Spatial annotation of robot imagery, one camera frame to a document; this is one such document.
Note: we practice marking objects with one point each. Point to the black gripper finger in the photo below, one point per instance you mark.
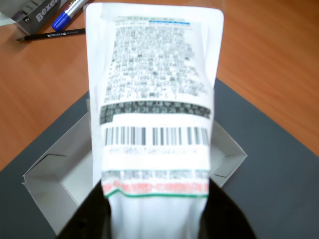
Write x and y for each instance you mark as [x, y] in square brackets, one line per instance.
[224, 219]
[89, 216]

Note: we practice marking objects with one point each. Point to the white packaged sandwich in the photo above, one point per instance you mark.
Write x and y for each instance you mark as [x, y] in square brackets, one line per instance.
[154, 99]

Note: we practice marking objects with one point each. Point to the gray paper box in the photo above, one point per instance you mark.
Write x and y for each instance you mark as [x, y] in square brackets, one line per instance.
[54, 174]

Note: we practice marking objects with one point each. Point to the gray battery box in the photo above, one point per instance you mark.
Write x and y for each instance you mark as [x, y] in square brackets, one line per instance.
[37, 17]

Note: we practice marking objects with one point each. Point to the dark gray table mat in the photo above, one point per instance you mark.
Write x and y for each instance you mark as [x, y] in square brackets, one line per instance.
[274, 174]

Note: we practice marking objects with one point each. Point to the black pencil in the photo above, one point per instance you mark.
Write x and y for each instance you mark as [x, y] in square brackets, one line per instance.
[54, 35]

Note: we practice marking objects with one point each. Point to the blue capped marker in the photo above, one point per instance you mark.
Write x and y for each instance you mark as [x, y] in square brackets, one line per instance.
[66, 16]

